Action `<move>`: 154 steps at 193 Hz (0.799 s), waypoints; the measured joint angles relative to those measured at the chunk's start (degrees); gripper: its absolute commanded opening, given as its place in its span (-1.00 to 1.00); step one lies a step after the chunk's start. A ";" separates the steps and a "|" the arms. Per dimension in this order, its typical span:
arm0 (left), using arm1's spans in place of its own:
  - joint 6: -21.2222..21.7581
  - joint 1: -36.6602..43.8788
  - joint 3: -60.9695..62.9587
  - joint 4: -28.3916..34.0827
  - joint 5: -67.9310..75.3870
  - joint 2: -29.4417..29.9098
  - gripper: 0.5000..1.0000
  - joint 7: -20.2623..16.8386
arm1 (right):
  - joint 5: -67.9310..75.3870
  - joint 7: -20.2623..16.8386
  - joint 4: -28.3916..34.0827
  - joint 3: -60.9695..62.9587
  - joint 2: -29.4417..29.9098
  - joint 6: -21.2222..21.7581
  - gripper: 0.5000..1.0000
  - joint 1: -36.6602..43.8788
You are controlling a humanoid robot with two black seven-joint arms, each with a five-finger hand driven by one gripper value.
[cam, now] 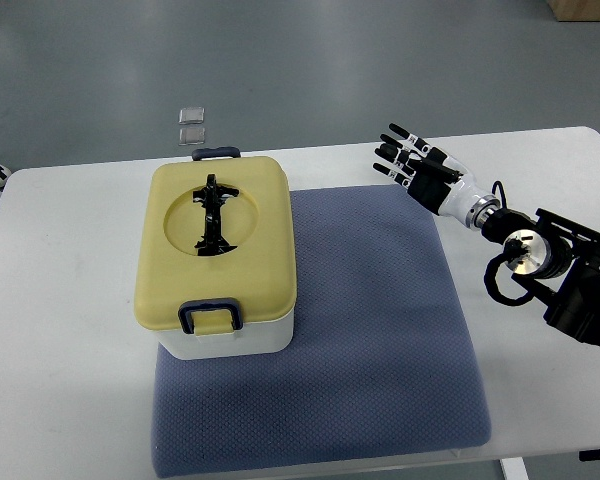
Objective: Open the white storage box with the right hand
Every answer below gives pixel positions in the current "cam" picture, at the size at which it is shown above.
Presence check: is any floor socket plate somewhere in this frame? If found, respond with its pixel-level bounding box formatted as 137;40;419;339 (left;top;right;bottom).
179;125;206;145
179;106;205;125

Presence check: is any white storage box base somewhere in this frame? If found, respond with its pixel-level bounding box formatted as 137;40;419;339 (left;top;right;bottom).
154;298;294;360

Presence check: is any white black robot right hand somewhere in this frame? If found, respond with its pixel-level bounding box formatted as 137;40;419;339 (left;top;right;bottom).
373;123;505;230

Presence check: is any cardboard box corner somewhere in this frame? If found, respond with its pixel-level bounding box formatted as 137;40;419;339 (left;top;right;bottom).
547;0;600;22

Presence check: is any upper floor socket plate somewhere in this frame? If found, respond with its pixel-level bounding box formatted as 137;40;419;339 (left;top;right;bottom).
179;106;205;125

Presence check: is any yellow storage box lid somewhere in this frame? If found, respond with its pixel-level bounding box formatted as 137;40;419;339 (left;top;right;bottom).
134;156;297;334

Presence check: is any lower floor socket plate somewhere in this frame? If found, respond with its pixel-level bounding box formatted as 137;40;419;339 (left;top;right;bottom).
179;125;206;145

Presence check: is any white table leg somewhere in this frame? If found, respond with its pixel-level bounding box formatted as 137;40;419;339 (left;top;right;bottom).
500;457;530;480

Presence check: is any blue grey fabric cushion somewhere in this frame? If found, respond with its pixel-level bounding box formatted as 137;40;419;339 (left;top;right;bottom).
151;185;491;478

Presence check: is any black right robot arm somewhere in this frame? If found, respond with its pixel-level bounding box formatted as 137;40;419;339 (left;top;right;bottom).
480;181;600;347

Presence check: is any black table bracket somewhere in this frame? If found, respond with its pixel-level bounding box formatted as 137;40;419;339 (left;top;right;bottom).
578;449;600;462

